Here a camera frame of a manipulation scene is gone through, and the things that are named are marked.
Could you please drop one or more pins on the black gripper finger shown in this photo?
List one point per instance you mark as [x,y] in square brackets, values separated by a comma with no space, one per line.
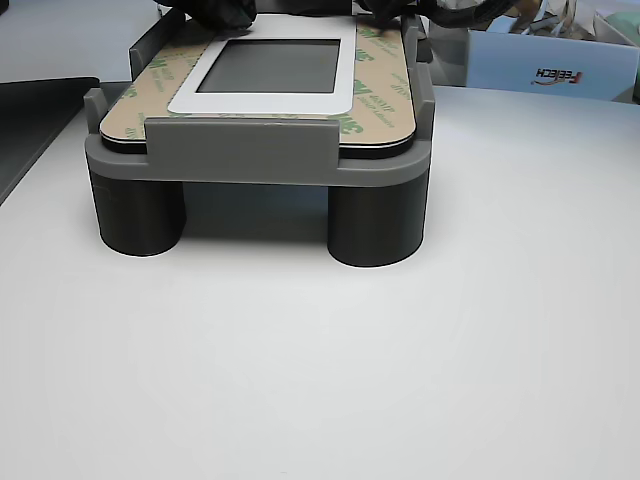
[192,10]
[377,12]
[235,12]

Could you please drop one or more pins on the black tray at left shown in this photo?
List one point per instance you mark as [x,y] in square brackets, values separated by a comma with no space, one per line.
[30,125]

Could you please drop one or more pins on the white FEETECH cardboard box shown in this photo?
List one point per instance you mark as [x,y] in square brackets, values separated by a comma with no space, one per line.
[500,65]

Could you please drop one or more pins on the pale green box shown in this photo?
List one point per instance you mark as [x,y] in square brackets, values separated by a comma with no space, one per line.
[625,27]

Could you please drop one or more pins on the white panel with window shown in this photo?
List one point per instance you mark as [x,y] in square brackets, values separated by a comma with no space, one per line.
[270,102]

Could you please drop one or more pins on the grey printed holder fixture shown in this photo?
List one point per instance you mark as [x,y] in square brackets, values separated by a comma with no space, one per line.
[240,145]

